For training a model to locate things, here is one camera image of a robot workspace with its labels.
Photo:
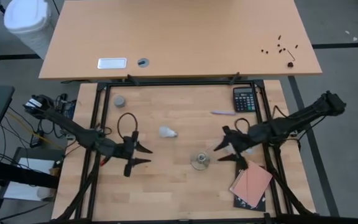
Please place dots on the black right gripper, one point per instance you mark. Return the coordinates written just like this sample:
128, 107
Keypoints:
239, 143

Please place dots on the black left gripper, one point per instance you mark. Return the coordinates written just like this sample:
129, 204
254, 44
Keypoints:
129, 149

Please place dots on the brass lamp socket base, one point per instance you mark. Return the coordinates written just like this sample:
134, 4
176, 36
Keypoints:
200, 160

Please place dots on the white lightbulb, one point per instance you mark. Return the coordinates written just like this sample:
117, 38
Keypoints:
166, 132

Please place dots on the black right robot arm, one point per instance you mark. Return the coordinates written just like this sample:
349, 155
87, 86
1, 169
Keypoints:
306, 113

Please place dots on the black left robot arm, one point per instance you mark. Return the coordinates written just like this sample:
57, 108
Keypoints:
73, 129

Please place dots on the purple pen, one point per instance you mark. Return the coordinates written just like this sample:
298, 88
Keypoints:
222, 113

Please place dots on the pink spiral notebook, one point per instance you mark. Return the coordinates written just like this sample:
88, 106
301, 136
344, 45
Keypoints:
253, 183

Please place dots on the black calculator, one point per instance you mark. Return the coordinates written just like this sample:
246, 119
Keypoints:
244, 99

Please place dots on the black book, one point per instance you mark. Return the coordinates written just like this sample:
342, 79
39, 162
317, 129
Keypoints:
244, 206

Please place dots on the small grey round container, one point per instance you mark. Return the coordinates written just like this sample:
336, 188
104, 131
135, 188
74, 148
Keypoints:
119, 101

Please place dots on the silver rectangular desk plate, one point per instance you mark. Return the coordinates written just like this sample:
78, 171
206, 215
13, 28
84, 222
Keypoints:
112, 63

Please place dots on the black power adapter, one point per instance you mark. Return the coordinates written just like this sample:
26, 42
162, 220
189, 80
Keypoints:
36, 140

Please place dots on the black allen key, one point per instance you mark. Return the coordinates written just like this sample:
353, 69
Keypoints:
291, 55

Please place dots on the white paper sheet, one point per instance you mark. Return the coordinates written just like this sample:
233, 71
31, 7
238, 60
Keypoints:
26, 183

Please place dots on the light wooden desk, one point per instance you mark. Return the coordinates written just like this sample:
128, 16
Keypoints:
179, 37

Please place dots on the black metal beam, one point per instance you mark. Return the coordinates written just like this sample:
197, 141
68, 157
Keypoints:
11, 174

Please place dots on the white trash bin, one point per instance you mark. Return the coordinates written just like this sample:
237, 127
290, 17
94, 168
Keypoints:
26, 18

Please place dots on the black frame clamp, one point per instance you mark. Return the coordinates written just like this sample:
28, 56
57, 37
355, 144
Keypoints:
133, 79
234, 78

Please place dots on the black aluminium table frame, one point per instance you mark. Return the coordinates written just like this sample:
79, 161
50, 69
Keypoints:
182, 83

